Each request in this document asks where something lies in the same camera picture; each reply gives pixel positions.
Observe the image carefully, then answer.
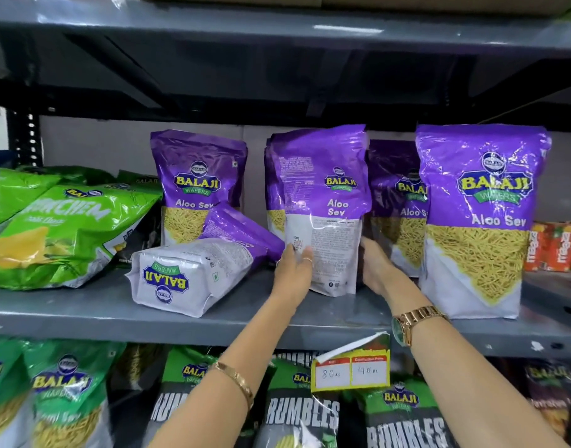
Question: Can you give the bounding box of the black green snack packet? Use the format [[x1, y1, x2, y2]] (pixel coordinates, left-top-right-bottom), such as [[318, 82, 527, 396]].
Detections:
[[252, 353, 342, 448], [358, 377, 456, 448], [142, 345, 223, 448]]

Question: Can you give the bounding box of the person's left forearm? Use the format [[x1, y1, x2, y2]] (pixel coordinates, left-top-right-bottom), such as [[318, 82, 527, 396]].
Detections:
[[148, 301, 310, 448]]

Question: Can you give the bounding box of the light green snack packet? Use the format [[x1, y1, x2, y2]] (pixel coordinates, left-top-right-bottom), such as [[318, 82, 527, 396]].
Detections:
[[0, 167, 63, 230], [0, 184, 163, 291], [16, 165, 118, 186]]

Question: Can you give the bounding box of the person's right hand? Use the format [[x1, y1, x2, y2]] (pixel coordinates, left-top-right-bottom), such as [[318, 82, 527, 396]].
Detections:
[[360, 236, 400, 301]]

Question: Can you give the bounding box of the grey metal shelving rack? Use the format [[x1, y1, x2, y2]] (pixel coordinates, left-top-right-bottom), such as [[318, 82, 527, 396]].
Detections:
[[0, 0, 571, 360]]

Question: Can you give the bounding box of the green white snack packet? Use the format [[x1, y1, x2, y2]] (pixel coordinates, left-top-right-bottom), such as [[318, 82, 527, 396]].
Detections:
[[23, 340, 128, 448], [0, 337, 36, 448]]

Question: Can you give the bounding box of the gold wristwatch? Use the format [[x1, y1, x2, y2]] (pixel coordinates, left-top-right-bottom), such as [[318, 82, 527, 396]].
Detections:
[[391, 306, 450, 348]]

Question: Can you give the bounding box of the dark brown snack packet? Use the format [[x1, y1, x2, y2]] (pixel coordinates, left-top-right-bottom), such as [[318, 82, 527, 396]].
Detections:
[[521, 359, 571, 440]]

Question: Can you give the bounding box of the yellow price label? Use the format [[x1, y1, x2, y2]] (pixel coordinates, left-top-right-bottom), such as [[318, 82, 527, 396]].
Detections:
[[311, 331, 392, 394]]

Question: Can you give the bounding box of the purple snack packet white back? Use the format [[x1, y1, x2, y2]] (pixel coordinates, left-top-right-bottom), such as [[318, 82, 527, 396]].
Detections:
[[264, 124, 373, 298]]

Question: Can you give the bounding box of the person's right forearm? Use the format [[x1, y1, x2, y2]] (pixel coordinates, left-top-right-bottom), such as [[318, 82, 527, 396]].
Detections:
[[387, 280, 571, 448]]

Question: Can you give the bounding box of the large purple snack packet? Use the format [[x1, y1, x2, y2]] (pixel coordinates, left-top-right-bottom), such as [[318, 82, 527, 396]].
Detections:
[[415, 124, 552, 320]]

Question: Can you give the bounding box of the gold bracelet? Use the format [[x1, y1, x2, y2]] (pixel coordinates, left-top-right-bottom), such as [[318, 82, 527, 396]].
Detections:
[[213, 362, 255, 411]]

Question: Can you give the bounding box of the person's left hand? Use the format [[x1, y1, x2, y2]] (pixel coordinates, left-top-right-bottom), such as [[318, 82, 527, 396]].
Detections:
[[269, 244, 315, 309]]

